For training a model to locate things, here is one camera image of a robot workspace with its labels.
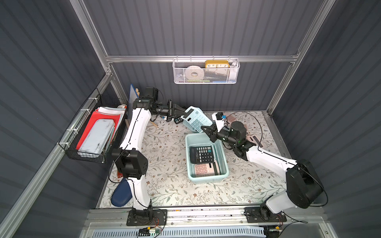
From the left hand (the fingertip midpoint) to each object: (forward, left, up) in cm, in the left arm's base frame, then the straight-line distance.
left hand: (190, 110), depth 72 cm
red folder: (+3, +50, -6) cm, 50 cm away
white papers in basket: (+5, +42, -5) cm, 42 cm away
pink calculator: (+19, -42, -35) cm, 58 cm away
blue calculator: (-2, -3, -4) cm, 6 cm away
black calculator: (-8, -6, -31) cm, 33 cm away
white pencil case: (-14, +43, -4) cm, 45 cm away
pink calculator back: (+26, -31, -34) cm, 53 cm away
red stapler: (-32, +26, -2) cm, 41 cm away
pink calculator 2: (+5, -43, -33) cm, 54 cm away
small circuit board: (-46, +22, -37) cm, 63 cm away
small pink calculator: (-17, -9, -33) cm, 38 cm away
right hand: (-3, -8, -8) cm, 12 cm away
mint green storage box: (-2, -7, -23) cm, 24 cm away
